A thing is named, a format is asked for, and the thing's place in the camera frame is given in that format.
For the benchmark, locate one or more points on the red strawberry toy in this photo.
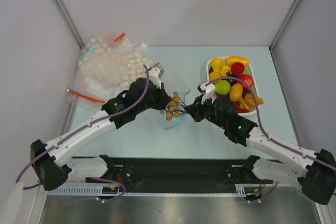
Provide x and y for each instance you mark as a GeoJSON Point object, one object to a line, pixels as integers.
{"type": "Point", "coordinates": [237, 68]}

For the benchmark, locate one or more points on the red apple toy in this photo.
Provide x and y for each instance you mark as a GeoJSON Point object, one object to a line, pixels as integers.
{"type": "Point", "coordinates": [246, 81]}

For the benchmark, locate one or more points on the green pear toy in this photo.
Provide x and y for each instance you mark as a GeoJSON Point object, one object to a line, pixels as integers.
{"type": "Point", "coordinates": [222, 87]}

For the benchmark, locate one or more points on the orange toy fruit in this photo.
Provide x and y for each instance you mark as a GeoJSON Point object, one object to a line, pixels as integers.
{"type": "Point", "coordinates": [213, 76]}

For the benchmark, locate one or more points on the yellow mango toy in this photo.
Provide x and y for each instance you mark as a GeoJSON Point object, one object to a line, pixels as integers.
{"type": "Point", "coordinates": [234, 59]}

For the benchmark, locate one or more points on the white perforated basket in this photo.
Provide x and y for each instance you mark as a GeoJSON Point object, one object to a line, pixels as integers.
{"type": "Point", "coordinates": [233, 79]}

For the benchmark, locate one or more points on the pile of spare zip bags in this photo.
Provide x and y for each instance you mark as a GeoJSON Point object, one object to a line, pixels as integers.
{"type": "Point", "coordinates": [107, 65]}

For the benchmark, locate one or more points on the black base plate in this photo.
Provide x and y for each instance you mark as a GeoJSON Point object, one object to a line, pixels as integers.
{"type": "Point", "coordinates": [137, 171]}

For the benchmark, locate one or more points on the clear blue-zipper bag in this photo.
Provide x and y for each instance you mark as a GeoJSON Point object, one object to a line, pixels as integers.
{"type": "Point", "coordinates": [174, 83]}

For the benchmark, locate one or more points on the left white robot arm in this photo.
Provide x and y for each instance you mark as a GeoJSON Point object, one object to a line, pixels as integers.
{"type": "Point", "coordinates": [50, 160]}

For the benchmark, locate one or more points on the orange ginger toy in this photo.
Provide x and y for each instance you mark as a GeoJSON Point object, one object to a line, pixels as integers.
{"type": "Point", "coordinates": [247, 102]}

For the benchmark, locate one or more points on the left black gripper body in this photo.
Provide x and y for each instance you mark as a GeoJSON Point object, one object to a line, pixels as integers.
{"type": "Point", "coordinates": [154, 102]}

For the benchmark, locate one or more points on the yellow pear toy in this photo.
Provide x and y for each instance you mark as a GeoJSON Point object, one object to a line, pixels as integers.
{"type": "Point", "coordinates": [216, 64]}

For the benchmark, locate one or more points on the yellow bell pepper toy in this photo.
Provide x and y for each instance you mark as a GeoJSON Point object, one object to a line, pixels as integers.
{"type": "Point", "coordinates": [225, 70]}

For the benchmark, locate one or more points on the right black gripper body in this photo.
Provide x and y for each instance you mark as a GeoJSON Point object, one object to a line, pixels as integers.
{"type": "Point", "coordinates": [199, 111]}

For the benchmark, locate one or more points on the brown longan bunch toy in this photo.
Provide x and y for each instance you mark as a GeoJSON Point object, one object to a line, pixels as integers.
{"type": "Point", "coordinates": [175, 108]}

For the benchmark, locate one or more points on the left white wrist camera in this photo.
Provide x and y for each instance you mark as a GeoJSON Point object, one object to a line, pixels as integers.
{"type": "Point", "coordinates": [155, 75]}

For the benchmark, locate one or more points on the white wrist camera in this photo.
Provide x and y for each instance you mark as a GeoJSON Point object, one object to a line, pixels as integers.
{"type": "Point", "coordinates": [207, 90]}
{"type": "Point", "coordinates": [155, 75]}

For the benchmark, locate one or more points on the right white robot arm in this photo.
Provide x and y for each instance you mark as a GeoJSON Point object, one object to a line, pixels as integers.
{"type": "Point", "coordinates": [309, 171]}

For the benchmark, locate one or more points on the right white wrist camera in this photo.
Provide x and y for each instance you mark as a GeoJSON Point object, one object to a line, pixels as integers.
{"type": "Point", "coordinates": [207, 90]}

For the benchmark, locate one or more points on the grey slotted cable duct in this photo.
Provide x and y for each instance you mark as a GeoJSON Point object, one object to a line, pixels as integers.
{"type": "Point", "coordinates": [150, 188]}

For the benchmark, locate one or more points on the red chili toy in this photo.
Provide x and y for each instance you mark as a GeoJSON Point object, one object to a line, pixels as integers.
{"type": "Point", "coordinates": [242, 110]}

